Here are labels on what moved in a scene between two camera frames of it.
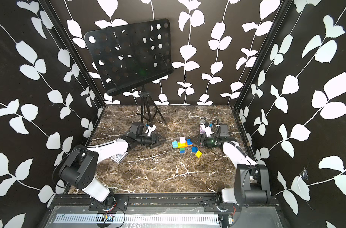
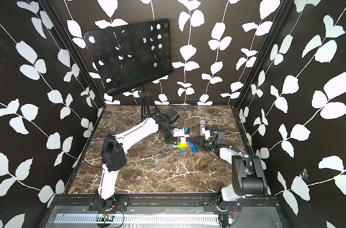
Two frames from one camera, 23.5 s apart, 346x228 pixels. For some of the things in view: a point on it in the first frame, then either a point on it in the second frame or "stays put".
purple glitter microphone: (202, 129) stays put
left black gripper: (154, 142) to (171, 141)
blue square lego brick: (194, 149) stays put
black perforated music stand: (131, 56) stays put
